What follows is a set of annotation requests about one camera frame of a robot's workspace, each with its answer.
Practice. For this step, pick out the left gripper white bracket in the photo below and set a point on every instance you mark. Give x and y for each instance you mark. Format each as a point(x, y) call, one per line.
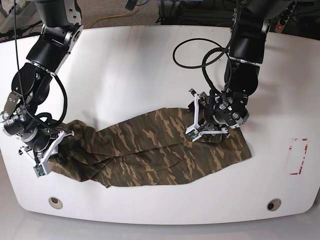
point(202, 119)

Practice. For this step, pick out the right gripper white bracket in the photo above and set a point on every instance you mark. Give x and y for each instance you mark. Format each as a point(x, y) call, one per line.
point(43, 143)

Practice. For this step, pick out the camouflage T-shirt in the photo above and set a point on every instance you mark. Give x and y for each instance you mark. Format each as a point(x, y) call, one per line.
point(147, 150)

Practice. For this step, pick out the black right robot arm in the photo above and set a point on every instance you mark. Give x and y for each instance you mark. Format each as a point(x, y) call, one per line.
point(62, 26)

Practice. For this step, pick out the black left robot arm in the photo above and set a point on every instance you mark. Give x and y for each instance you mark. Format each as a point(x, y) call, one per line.
point(223, 110)

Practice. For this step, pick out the red tape rectangle marking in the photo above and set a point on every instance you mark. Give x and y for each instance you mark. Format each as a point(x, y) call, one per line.
point(296, 156)

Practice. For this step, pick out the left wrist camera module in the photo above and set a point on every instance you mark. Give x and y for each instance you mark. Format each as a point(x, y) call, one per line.
point(194, 135)

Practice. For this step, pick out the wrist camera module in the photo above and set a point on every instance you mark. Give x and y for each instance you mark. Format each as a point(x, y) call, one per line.
point(41, 169)
point(194, 135)

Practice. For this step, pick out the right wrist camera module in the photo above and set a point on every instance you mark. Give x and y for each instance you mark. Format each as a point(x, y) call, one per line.
point(41, 169)

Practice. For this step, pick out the left table cable grommet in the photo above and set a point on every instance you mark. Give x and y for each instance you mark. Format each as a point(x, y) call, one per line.
point(55, 203)

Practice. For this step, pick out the table cable grommet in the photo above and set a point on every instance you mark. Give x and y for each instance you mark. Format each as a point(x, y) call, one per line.
point(274, 205)
point(55, 203)

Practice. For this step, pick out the right table cable grommet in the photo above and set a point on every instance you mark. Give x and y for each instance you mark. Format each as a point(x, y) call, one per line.
point(274, 205)

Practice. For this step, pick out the black power strip red switch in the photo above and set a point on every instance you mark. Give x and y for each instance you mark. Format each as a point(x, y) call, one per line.
point(284, 17)

